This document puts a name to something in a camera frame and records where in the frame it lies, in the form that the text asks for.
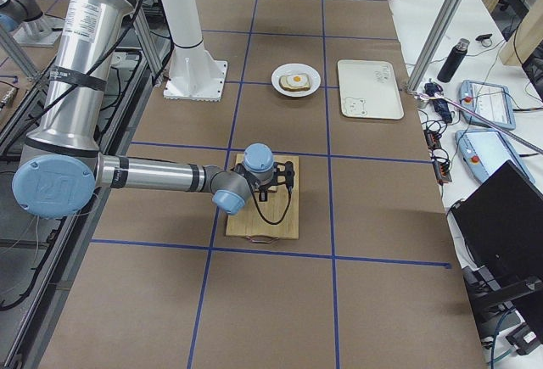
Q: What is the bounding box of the wooden cutting board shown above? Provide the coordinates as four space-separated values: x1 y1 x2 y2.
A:
225 154 299 243

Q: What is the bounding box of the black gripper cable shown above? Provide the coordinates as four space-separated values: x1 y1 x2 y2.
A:
249 182 294 225

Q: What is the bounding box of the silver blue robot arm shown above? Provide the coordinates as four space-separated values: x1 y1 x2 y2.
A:
12 0 294 219

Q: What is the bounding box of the bread slice under egg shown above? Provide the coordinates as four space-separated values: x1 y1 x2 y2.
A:
279 73 311 92

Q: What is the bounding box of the dark blue folded umbrella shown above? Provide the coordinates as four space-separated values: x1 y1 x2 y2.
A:
424 81 453 124

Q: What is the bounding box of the lower blue teach pendant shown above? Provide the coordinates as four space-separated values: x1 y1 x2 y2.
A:
455 129 535 183

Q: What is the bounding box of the black laptop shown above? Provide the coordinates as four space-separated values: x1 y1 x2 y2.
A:
449 159 543 315

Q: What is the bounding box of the upper blue teach pendant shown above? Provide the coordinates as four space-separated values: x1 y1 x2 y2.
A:
459 80 516 130

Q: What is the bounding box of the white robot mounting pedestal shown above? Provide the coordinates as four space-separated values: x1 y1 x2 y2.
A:
161 0 228 102

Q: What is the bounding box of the blue teach pendant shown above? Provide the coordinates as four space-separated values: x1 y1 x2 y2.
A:
455 129 535 183
459 80 516 130

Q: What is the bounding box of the black water bottle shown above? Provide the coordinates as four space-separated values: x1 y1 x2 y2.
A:
437 38 470 83

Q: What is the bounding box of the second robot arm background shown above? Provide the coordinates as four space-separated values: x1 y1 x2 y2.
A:
1 0 64 48

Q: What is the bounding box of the white round plate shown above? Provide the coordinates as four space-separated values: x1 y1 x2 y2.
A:
271 63 321 98

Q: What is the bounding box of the fried egg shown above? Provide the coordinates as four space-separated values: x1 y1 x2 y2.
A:
285 74 309 88

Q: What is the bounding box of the cream bear serving tray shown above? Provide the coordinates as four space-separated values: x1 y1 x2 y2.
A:
337 59 404 120

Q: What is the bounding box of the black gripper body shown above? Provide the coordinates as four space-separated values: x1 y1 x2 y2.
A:
258 161 295 199

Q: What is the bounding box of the aluminium frame post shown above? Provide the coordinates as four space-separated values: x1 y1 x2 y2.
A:
405 0 462 94

